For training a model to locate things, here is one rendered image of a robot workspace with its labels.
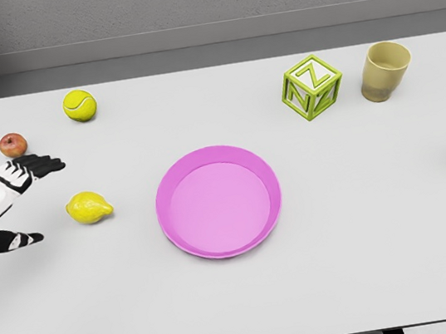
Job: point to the beige cup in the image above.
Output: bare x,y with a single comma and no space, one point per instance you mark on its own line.
385,71

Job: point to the yellow-green tennis ball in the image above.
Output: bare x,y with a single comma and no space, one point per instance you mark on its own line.
79,105

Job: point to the small red apple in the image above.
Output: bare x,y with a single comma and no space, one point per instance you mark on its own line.
13,144

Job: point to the green letter block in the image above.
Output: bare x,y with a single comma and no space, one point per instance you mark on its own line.
311,87

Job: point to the yellow lemon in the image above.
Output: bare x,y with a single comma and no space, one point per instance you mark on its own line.
86,208

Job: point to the pink round plate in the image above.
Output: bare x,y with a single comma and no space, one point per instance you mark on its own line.
219,203

